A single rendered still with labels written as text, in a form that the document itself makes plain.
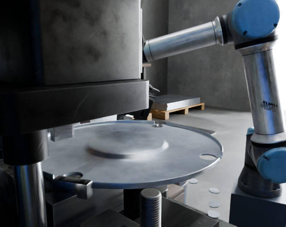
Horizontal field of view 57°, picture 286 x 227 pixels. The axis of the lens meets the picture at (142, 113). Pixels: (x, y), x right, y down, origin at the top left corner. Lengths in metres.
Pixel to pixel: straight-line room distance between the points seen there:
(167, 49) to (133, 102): 0.67
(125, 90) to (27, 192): 0.12
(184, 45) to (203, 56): 4.55
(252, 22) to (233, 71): 4.42
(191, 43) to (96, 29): 0.67
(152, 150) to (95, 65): 0.16
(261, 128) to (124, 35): 0.62
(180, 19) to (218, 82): 1.55
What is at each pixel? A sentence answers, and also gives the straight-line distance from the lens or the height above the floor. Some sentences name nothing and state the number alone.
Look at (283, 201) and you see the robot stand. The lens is 1.03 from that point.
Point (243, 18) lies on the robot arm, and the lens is 0.77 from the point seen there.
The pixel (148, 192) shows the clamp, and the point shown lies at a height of 0.81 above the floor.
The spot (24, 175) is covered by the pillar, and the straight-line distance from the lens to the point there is 0.23.
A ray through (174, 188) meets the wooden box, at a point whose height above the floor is 0.35.
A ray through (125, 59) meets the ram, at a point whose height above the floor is 0.91.
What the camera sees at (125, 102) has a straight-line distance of 0.26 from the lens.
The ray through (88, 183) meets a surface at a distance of 0.28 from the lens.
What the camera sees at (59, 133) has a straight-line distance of 0.31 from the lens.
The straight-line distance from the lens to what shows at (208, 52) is 5.41.
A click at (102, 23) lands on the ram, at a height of 0.95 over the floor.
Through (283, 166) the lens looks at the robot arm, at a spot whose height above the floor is 0.62.
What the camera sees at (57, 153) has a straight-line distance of 0.39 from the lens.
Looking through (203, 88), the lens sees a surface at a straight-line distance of 5.47.
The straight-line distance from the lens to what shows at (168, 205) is 0.41.
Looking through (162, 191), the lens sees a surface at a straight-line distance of 0.44.
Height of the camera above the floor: 0.91
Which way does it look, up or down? 12 degrees down
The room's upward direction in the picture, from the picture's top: straight up
